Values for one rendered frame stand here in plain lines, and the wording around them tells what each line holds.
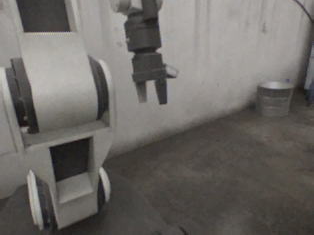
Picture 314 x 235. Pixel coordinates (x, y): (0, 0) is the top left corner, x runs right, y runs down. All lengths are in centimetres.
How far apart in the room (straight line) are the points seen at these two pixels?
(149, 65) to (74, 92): 20
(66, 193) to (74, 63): 33
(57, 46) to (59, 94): 8
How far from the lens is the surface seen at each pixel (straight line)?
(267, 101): 213
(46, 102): 43
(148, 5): 56
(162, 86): 55
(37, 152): 49
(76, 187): 64
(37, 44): 45
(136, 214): 81
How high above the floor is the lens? 72
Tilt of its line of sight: 19 degrees down
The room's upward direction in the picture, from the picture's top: 2 degrees counter-clockwise
